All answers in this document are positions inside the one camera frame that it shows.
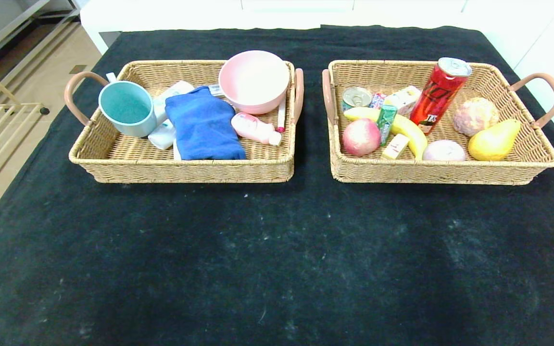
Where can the blue microfibre towel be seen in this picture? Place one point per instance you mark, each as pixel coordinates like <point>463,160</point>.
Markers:
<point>205,126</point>

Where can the green chewing gum pack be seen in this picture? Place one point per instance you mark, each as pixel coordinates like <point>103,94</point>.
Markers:
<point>385,125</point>

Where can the pale yellow butter block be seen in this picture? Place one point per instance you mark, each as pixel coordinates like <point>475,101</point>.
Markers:
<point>396,146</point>

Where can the pale teal mug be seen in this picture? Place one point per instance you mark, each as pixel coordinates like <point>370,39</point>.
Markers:
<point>128,105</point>

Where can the pale pink round bun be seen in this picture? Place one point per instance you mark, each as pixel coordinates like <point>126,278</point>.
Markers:
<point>444,152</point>

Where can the red soda can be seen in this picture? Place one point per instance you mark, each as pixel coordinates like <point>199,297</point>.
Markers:
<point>438,92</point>

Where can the wicker basket with toiletries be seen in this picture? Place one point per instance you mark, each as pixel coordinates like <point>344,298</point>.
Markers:
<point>258,166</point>

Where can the wicker basket with food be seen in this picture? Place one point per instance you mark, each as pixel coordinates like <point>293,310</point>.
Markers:
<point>498,171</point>

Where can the pink bottle white cap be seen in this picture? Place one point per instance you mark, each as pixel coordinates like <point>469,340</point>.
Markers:
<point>251,128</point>

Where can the pink white slim stick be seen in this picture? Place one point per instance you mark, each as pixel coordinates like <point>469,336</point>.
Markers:
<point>281,118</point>

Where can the red pink peach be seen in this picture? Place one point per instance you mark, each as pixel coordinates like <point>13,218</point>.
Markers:
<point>361,138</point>

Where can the black table cloth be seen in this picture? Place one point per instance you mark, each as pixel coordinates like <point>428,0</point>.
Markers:
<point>282,264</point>

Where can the pink bowl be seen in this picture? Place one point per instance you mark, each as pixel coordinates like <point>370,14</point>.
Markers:
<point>254,82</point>

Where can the small white packet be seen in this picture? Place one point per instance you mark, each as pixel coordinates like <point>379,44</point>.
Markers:
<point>216,90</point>

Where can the small tin can gold lid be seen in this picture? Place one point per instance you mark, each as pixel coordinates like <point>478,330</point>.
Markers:
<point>356,97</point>

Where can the white bottle black cap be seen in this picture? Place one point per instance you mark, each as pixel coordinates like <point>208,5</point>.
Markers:
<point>162,138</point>

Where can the red blue candy pack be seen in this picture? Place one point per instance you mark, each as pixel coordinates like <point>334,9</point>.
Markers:
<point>378,101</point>

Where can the white tube blue cap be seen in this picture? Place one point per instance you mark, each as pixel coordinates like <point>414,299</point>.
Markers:
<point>174,92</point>

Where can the yellow banana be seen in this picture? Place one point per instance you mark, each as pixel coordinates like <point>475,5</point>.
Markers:
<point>409,129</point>

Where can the white yellow juice carton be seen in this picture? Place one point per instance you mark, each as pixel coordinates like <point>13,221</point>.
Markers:
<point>402,100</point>

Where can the brown crusty bread roll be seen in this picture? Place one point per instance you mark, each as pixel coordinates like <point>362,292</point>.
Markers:
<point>475,116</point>

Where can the yellow pear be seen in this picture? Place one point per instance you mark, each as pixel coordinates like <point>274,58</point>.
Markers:
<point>493,140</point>

